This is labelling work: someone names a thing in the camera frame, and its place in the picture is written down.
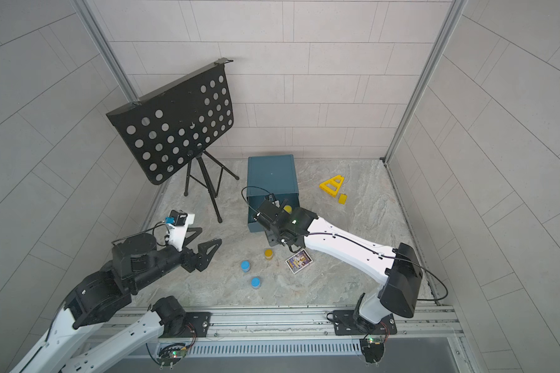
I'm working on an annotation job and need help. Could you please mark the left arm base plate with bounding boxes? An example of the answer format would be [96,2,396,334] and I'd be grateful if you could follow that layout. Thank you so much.
[160,312,212,339]

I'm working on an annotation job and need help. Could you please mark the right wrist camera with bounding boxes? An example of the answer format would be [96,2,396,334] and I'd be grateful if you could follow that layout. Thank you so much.
[265,194,281,207]

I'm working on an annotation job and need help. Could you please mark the small yellow block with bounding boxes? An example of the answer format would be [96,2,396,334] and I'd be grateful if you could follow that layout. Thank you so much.
[338,194,348,205]

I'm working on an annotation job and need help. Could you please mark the blue paint can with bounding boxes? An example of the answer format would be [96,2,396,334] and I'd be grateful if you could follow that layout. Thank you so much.
[240,260,250,273]
[250,277,261,289]

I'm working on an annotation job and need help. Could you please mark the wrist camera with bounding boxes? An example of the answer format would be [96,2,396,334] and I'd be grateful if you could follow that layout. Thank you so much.
[265,194,281,207]
[164,210,196,233]

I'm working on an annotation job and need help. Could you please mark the black perforated music stand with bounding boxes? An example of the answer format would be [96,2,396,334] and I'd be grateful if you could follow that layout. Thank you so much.
[107,58,236,201]

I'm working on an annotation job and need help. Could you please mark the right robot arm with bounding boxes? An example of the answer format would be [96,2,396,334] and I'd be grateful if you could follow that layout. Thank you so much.
[254,200,432,337]

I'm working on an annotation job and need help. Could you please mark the right green circuit board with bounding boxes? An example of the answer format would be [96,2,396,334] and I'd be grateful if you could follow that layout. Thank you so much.
[359,338,385,365]

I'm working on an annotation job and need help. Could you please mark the colourful picture card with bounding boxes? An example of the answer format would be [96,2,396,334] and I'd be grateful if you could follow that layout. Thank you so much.
[286,250,313,274]

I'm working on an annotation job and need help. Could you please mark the orange-yellow paint can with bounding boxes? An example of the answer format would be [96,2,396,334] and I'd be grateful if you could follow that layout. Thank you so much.
[264,249,274,260]

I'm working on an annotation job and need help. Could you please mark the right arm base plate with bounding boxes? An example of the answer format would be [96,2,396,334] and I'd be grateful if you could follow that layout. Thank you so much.
[326,309,398,336]

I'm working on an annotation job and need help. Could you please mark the yellow triangular plastic frame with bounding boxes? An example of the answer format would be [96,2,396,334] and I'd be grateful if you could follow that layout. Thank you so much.
[319,175,345,197]

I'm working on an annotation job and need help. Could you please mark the aluminium mounting rail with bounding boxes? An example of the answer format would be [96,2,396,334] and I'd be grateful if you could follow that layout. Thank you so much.
[97,305,468,346]

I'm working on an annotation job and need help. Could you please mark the green circuit board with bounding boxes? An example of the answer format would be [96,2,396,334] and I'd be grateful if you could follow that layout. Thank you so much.
[359,338,385,365]
[158,343,188,369]

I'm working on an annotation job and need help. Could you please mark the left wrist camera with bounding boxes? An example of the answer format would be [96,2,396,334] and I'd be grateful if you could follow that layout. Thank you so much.
[164,210,196,233]

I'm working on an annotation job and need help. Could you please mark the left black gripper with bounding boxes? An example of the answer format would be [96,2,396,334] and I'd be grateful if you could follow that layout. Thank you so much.
[131,226,225,290]

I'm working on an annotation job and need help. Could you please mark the left green circuit board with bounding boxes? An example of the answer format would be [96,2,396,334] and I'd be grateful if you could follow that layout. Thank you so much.
[158,343,188,369]

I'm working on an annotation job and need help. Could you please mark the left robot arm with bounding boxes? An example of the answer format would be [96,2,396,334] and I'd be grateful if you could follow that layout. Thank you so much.
[14,233,222,372]

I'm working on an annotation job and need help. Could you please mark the teal three-drawer cabinet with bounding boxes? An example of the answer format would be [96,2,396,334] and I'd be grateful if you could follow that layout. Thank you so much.
[242,155,300,233]

